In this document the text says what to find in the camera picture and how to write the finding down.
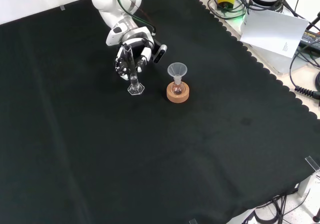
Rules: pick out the black power supply brick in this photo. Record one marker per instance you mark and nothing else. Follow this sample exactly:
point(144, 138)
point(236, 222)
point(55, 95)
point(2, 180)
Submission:
point(311, 38)

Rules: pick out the clear plastic funnel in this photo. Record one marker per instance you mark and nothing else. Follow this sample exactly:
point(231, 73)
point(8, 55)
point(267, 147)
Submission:
point(178, 70)

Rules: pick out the pale white board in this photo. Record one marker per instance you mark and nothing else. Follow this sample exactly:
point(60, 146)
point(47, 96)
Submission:
point(272, 29)

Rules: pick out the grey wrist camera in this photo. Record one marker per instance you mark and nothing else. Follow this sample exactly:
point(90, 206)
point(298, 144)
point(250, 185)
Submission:
point(160, 54)

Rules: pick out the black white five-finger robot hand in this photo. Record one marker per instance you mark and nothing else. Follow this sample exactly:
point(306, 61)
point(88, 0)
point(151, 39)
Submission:
point(146, 53)

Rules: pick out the grey tape strip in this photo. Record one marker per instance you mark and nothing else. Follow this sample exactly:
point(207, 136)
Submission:
point(62, 8)

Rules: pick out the clear glass graduated cylinder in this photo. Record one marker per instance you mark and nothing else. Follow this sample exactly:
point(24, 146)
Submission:
point(134, 84)

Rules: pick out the clear cloth clip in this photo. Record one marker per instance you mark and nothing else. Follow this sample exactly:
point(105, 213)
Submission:
point(312, 163)
point(192, 221)

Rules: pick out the black bench cloth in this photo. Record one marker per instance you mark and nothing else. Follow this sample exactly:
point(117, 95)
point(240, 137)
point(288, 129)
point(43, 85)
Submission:
point(150, 146)

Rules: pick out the small round-bottom glass flask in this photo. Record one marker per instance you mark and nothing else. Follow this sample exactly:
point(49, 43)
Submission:
point(178, 89)

